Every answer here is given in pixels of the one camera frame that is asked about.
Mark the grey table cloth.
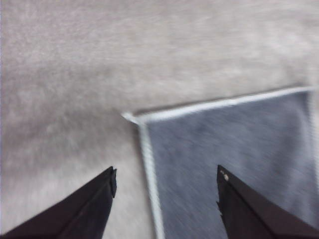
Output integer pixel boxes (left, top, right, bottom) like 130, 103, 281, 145
0, 0, 319, 239

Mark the purple towel with grey hem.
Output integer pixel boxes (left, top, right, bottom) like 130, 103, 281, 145
121, 86, 319, 239

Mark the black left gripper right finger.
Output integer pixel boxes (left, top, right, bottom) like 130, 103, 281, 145
216, 164, 319, 239

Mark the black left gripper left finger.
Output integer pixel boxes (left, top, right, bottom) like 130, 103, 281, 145
0, 166, 118, 239

